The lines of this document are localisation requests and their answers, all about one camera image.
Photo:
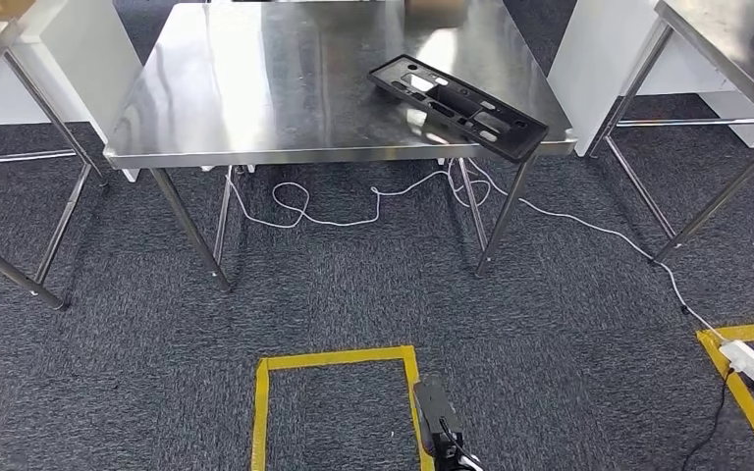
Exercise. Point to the white partition panel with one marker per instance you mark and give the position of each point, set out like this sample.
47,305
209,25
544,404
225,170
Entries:
97,65
585,65

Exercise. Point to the black plastic plate frame part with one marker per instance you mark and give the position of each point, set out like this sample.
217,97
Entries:
520,143

